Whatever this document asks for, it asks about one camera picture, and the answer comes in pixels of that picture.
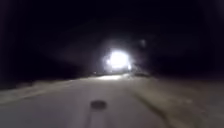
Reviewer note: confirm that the round manhole cover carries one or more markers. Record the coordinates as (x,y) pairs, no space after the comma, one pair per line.
(98,105)

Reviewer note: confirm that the grey asphalt path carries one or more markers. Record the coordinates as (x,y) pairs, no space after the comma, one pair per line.
(83,96)

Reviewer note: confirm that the dry grass verge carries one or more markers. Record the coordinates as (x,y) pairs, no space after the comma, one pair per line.
(190,100)

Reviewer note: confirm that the pale grass strip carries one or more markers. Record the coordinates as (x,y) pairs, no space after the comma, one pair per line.
(30,88)

